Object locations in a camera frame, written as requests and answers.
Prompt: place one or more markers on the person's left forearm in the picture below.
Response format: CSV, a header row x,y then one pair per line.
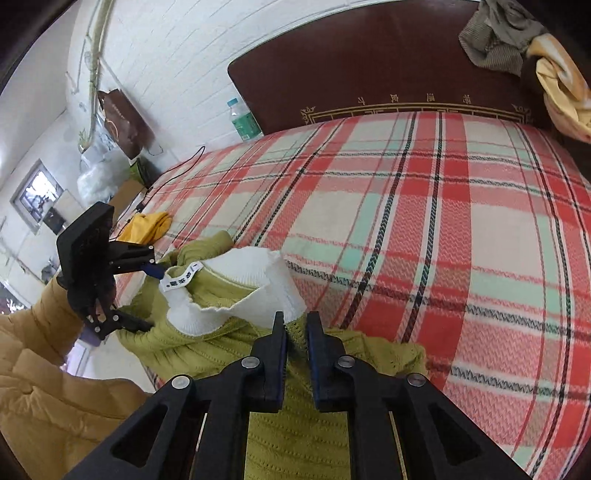
x,y
41,318

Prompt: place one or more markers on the small wall window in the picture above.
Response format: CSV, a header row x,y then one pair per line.
x,y
37,194

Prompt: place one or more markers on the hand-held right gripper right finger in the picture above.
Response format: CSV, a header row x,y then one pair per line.
x,y
315,360

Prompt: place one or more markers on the yellow garment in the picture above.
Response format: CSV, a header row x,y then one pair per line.
x,y
145,228

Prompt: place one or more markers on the wall pipe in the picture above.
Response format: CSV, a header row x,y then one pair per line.
x,y
97,60

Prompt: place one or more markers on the cardboard box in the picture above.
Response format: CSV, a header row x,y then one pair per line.
x,y
125,196

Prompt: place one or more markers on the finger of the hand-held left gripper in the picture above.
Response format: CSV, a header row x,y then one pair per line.
x,y
115,321
134,256

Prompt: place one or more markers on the dark green box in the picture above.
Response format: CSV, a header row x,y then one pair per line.
x,y
145,170

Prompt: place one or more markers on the small black device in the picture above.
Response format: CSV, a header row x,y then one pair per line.
x,y
54,220

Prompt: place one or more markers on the brown paper bag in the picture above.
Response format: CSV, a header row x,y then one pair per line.
x,y
124,124

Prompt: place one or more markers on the plastic water bottle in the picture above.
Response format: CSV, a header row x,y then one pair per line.
x,y
242,122

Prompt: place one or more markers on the person's tan puffer jacket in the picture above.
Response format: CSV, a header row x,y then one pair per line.
x,y
55,415

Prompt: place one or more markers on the red plaid bed sheet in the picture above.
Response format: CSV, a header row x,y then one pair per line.
x,y
415,230

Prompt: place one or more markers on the white plastic bag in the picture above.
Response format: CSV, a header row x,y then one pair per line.
x,y
99,173

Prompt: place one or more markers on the dark wooden headboard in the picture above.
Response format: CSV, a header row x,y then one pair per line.
x,y
369,60

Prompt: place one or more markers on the grey-green crumpled cloth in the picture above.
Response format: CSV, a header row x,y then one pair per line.
x,y
494,37

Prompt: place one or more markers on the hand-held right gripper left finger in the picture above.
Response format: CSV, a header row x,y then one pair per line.
x,y
277,350

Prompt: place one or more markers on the green knit sweater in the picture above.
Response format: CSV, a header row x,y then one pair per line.
x,y
184,341

